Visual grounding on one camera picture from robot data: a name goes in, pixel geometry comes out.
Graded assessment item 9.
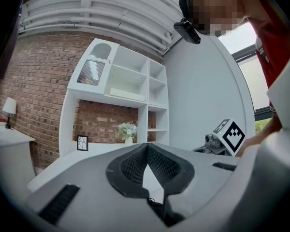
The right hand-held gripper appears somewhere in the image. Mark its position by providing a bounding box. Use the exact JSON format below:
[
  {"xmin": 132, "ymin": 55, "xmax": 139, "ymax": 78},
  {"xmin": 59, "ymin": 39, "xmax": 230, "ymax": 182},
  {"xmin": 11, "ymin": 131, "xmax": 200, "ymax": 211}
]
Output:
[{"xmin": 192, "ymin": 118, "xmax": 246, "ymax": 158}]

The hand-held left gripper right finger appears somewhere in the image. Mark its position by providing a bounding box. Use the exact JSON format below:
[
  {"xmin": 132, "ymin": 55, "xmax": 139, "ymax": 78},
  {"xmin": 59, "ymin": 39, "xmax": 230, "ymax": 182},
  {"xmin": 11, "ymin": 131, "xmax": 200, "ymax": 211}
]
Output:
[{"xmin": 147, "ymin": 143, "xmax": 240, "ymax": 227}]

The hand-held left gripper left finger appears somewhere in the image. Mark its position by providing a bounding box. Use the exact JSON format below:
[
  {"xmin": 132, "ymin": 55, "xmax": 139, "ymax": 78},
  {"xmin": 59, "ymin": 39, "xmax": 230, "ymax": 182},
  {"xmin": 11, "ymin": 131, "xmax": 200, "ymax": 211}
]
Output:
[{"xmin": 26, "ymin": 143, "xmax": 169, "ymax": 232}]

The person's right forearm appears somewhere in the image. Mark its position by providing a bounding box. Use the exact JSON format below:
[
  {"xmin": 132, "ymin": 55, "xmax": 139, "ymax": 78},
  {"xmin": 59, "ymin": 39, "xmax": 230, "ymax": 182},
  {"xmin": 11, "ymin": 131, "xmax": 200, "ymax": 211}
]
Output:
[{"xmin": 240, "ymin": 114, "xmax": 283, "ymax": 156}]

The white cabinet dresser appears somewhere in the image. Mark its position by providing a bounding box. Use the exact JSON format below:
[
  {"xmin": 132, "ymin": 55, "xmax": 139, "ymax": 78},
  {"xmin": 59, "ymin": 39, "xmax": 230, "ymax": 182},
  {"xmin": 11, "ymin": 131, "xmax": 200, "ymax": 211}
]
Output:
[{"xmin": 0, "ymin": 116, "xmax": 37, "ymax": 180}]

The black framed window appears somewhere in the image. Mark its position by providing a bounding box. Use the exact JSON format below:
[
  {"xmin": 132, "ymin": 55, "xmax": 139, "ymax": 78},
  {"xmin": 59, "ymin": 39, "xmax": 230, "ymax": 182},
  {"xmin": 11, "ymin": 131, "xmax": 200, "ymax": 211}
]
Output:
[{"xmin": 218, "ymin": 22, "xmax": 274, "ymax": 136}]

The pale flower bunch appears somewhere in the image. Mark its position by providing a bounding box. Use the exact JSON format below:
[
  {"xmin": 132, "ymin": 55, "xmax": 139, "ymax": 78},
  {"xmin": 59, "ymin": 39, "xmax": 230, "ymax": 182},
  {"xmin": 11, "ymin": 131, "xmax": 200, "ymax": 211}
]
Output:
[{"xmin": 115, "ymin": 121, "xmax": 138, "ymax": 140}]

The white hutch shelf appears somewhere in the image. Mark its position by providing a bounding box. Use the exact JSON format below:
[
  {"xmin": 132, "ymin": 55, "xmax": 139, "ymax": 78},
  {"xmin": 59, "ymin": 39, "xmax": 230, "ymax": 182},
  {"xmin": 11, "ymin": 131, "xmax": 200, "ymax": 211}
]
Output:
[{"xmin": 58, "ymin": 38, "xmax": 170, "ymax": 157}]

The person's red shirt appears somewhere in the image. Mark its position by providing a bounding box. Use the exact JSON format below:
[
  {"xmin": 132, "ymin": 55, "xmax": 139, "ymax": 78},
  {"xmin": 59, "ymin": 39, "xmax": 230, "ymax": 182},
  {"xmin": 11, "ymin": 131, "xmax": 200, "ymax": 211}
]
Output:
[{"xmin": 246, "ymin": 0, "xmax": 290, "ymax": 114}]

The white shade table lamp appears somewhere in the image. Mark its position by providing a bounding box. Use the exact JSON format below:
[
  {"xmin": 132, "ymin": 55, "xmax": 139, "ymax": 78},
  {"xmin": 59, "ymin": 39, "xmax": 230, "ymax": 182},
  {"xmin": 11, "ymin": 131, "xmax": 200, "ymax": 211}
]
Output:
[{"xmin": 2, "ymin": 97, "xmax": 17, "ymax": 130}]

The person's head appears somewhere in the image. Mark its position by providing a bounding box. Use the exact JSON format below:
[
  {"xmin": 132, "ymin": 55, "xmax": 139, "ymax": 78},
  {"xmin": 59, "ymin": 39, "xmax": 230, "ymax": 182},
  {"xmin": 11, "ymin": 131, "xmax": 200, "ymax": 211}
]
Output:
[{"xmin": 178, "ymin": 0, "xmax": 247, "ymax": 37}]

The white arched cabinet door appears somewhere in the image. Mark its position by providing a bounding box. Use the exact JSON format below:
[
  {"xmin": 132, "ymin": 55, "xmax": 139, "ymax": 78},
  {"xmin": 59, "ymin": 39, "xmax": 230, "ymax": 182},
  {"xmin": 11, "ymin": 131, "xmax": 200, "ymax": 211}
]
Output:
[{"xmin": 67, "ymin": 38, "xmax": 119, "ymax": 96}]

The row of white ceiling pipes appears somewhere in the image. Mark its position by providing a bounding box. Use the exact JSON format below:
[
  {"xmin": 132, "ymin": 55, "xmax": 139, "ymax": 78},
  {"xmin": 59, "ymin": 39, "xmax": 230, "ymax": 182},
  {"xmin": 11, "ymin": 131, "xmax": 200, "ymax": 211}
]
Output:
[{"xmin": 18, "ymin": 0, "xmax": 185, "ymax": 56}]

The black picture frame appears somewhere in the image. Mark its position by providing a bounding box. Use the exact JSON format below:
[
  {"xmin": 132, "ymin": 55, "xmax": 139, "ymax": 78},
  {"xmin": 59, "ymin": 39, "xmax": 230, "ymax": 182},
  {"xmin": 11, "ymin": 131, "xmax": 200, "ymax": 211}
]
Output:
[{"xmin": 76, "ymin": 134, "xmax": 90, "ymax": 152}]

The black head camera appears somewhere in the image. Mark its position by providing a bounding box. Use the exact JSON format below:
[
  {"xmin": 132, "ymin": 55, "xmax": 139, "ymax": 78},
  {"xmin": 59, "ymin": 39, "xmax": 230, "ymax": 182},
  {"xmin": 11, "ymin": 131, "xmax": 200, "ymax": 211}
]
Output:
[{"xmin": 173, "ymin": 18, "xmax": 201, "ymax": 45}]

